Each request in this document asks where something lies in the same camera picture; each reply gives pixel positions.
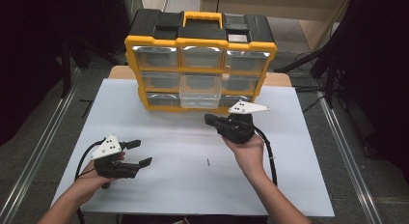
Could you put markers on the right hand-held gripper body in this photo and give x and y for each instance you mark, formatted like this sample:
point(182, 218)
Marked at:
point(236, 129)

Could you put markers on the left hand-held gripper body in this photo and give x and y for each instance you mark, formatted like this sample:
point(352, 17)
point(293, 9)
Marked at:
point(107, 148)

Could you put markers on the clear plastic drawer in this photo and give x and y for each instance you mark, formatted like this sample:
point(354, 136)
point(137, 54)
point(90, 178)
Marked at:
point(199, 101)

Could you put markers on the small silver screw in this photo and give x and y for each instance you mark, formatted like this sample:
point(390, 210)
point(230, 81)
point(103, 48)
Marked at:
point(208, 162)

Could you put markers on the yellow black organizer case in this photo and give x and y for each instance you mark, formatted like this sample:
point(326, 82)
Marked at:
point(199, 42)

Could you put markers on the person's right hand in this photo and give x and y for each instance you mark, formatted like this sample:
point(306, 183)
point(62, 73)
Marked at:
point(250, 156)

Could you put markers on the person's left hand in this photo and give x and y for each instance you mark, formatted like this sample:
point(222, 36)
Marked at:
point(88, 179)

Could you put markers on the white table cover sheet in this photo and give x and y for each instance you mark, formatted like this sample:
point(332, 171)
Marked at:
point(180, 191)

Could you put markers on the small black bent bar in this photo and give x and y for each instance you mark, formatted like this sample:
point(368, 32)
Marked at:
point(87, 107)

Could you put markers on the wooden table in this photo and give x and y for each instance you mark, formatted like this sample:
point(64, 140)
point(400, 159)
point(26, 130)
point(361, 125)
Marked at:
point(120, 74)

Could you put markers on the set of clear organizer bins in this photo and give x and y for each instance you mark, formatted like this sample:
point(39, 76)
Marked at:
point(157, 58)

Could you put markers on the person's dark clothing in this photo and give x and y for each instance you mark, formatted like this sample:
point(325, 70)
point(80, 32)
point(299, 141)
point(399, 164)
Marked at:
point(209, 220)

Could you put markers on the black metal stand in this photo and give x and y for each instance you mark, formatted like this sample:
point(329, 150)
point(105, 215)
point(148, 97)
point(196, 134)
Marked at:
point(329, 85)
point(66, 66)

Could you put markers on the black curtain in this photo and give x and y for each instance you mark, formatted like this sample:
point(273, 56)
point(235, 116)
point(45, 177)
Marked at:
point(382, 72)
point(29, 56)

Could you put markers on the metal floor rail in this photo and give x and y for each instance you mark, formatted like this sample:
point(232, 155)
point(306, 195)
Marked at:
point(349, 159)
point(36, 158)

